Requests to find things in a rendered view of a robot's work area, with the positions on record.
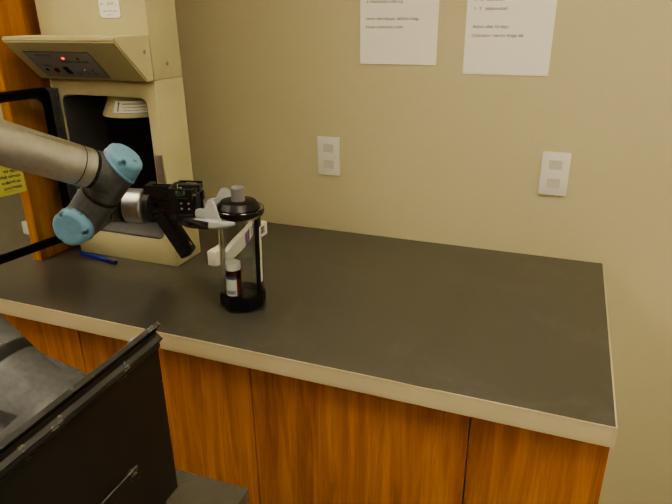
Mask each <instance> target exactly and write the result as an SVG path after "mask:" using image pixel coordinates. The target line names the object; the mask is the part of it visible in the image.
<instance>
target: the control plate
mask: <svg viewBox="0 0 672 504"><path fill-rule="evenodd" d="M22 52H23V53H24V54H25V55H26V56H27V57H28V58H29V59H31V60H32V61H33V62H34V63H35V64H36V65H37V66H38V67H39V68H40V69H41V70H42V71H43V72H44V73H45V74H46V75H47V76H58V77H87V78H110V76H109V75H108V74H107V73H106V72H105V71H104V70H103V69H102V68H101V66H100V65H99V64H98V63H97V62H96V61H95V60H94V59H93V58H92V57H91V55H90V54H89V53H88V52H47V51H22ZM61 57H64V58H65V59H66V60H63V59H61ZM75 57H78V58H79V59H80V61H79V60H76V59H75ZM63 67H68V68H69V69H70V70H71V71H72V72H73V73H74V74H68V73H67V72H66V71H65V70H64V68H63ZM45 68H48V69H49V70H50V71H47V70H46V69H45ZM54 68H58V69H59V70H60V73H58V72H56V71H55V70H54ZM75 68H76V69H78V70H79V71H77V72H76V71H75ZM83 69H86V70H87V71H85V72H83V71H84V70H83ZM91 69H94V70H95V72H92V70H91Z"/></svg>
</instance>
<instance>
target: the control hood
mask: <svg viewBox="0 0 672 504"><path fill-rule="evenodd" d="M2 37H3V38H2V41H3V42H4V43H5V44H6V45H7V46H8V47H9V48H10V49H11V50H12V51H13V52H14V53H15V54H16V55H17V56H18V57H20V58H21V59H22V60H23V61H24V62H25V63H26V64H27V65H28V66H29V67H30V68H31V69H32V70H33V71H34V72H35V73H37V74H38V75H39V76H40V77H41V78H51V79H78V80H106V81H133V82H151V81H153V80H154V79H153V71H152V63H151V55H150V46H149V38H148V36H147V35H23V36H2ZM22 51H47V52H88V53H89V54H90V55H91V57H92V58H93V59H94V60H95V61H96V62H97V63H98V64H99V65H100V66H101V68H102V69H103V70H104V71H105V72H106V73H107V74H108V75H109V76H110V78H87V77H58V76H47V75H46V74H45V73H44V72H43V71H42V70H41V69H40V68H39V67H38V66H37V65H36V64H35V63H34V62H33V61H32V60H31V59H29V58H28V57H27V56H26V55H25V54H24V53H23V52H22Z"/></svg>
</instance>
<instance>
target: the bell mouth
mask: <svg viewBox="0 0 672 504"><path fill-rule="evenodd" d="M103 116H105V117H109V118H146V117H149V114H148V106H147V103H146V102H145V100H144V99H142V98H133V97H112V96H108V97H107V101H106V104H105V108H104V111H103Z"/></svg>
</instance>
